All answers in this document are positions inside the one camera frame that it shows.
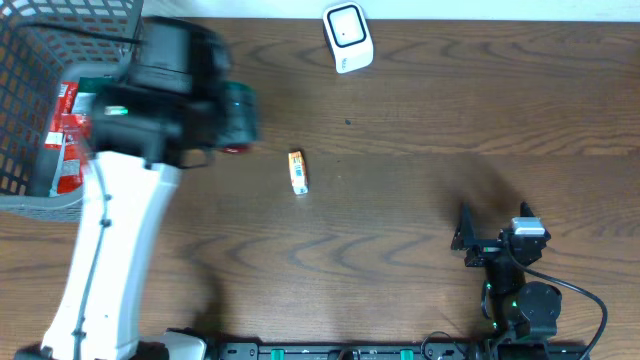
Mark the small orange white carton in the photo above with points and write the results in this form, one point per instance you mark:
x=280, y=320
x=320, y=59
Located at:
x=298, y=175

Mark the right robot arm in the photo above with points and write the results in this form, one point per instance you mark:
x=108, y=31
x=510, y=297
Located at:
x=524, y=313

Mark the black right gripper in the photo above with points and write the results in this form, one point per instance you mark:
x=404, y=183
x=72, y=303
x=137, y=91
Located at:
x=465, y=239

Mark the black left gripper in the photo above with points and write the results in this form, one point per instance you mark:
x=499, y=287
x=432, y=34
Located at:
x=211, y=142

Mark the red snack packet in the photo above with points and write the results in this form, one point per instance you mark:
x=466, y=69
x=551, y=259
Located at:
x=66, y=133

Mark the green white packet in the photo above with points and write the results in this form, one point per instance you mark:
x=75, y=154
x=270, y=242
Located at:
x=88, y=87

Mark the green lid jar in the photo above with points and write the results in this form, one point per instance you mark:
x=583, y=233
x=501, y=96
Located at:
x=240, y=130

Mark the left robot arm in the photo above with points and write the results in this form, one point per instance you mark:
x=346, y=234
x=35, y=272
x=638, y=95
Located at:
x=124, y=203

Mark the grey plastic mesh basket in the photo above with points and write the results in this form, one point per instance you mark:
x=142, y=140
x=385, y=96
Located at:
x=45, y=43

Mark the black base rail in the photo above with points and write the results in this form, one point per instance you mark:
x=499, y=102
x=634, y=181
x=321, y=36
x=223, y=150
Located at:
x=430, y=350

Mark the white barcode scanner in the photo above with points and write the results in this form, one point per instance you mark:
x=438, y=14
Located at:
x=348, y=37

